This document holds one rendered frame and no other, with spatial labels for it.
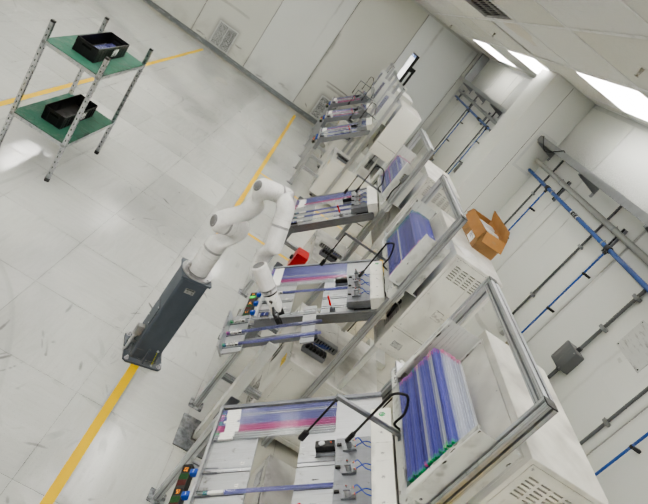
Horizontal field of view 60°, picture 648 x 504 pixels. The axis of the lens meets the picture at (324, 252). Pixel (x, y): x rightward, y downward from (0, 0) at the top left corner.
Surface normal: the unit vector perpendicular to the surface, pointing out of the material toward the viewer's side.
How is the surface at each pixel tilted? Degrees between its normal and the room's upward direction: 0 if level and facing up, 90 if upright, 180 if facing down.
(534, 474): 90
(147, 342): 90
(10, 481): 0
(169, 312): 90
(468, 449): 90
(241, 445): 44
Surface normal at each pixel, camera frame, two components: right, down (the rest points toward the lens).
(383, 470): -0.16, -0.91
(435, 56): -0.07, 0.40
